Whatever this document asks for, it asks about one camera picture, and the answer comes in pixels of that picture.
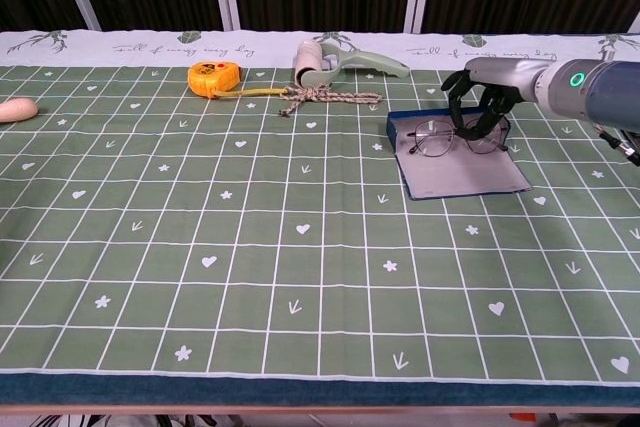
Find lint roller with green handle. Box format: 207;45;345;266
292;39;411;88

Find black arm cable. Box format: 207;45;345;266
597;122;640;167

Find right black-fingered silver robot hand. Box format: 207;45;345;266
440;57;551;141

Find green grid tablecloth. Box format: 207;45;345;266
0;29;640;388

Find wire-frame eyeglasses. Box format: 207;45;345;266
406;116;512;157

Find wooden stamp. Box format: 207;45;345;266
0;97;40;123

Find knotted braided rope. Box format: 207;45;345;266
277;85;384;118

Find yellow tape measure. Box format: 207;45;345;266
187;60;301;100

